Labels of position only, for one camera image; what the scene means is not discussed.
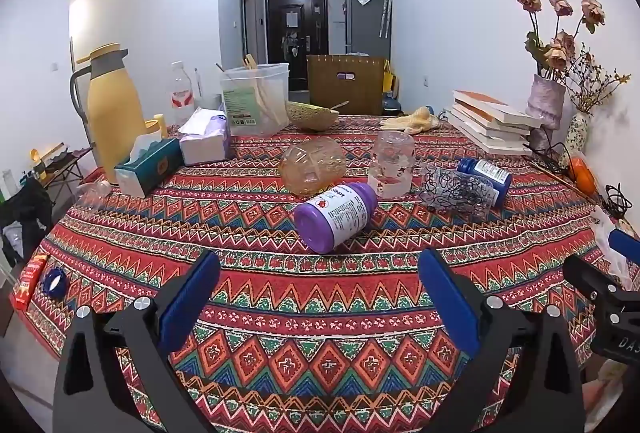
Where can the teal tissue box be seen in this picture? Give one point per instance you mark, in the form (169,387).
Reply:
(150,168)

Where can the patterned red tablecloth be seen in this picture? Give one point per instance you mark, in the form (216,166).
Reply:
(300,338)

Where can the blue pill bottle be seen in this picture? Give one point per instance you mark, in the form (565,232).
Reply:
(492,175)

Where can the clear cup with black scribbles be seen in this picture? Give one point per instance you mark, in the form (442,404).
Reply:
(457,190)

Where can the small floral vase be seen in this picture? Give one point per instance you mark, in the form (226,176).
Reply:
(575,133)

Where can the folding side table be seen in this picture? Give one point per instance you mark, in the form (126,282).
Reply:
(62,163)

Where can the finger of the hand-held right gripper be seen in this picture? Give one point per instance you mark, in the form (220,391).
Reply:
(590,278)
(625,244)

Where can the clear cup with red print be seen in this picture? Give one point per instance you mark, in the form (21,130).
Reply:
(392,163)

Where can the white umbrella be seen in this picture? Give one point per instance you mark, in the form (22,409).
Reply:
(385,10)

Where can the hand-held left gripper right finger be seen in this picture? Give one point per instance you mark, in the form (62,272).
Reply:
(447,298)

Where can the orange cover book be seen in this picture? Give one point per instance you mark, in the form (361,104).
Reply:
(492,105)

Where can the dried twigs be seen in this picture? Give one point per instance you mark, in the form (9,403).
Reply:
(597,88)

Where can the amber glass cup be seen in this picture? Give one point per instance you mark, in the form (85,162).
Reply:
(312,165)

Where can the yellow thermos jug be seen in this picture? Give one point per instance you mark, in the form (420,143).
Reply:
(112,113)

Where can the yellow rubber gloves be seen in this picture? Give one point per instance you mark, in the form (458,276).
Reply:
(415,119)

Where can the purple pill bottle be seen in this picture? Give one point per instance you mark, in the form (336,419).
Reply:
(335,218)

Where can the white crumpled tissue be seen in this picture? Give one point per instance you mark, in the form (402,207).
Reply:
(607,238)

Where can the white purple tissue pack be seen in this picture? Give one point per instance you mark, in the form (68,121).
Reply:
(205,143)

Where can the black bag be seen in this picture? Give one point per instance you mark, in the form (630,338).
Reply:
(25,213)

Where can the white book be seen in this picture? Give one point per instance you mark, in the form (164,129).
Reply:
(487,145)
(490,135)
(492,125)

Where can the dark entrance door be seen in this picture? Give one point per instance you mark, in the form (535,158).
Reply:
(300,38)

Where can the small yellow cup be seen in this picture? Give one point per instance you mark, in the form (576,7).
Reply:
(157,125)

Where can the grey refrigerator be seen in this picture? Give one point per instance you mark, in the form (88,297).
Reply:
(365,28)

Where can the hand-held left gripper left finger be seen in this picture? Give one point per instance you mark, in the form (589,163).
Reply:
(192,298)

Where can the woven yellow bowl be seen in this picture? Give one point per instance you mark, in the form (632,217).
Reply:
(310,115)

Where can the blue bottle cap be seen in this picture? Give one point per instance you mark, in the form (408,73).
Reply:
(54,282)

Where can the clear plastic water bottle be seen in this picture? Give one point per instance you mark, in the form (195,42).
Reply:
(181,88)

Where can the dried pink roses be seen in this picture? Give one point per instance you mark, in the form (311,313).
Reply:
(562,50)

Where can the red small box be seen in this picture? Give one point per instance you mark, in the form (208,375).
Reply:
(30,283)

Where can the purple ceramic vase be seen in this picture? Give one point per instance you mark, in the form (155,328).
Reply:
(545,108)

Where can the wooden spatula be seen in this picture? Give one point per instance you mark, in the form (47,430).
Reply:
(264,95)

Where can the clear plastic storage container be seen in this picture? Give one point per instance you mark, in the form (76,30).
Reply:
(247,105)

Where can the cardboard box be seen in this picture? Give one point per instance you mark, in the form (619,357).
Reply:
(350,88)

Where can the orange fruit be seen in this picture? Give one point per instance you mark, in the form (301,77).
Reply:
(585,178)

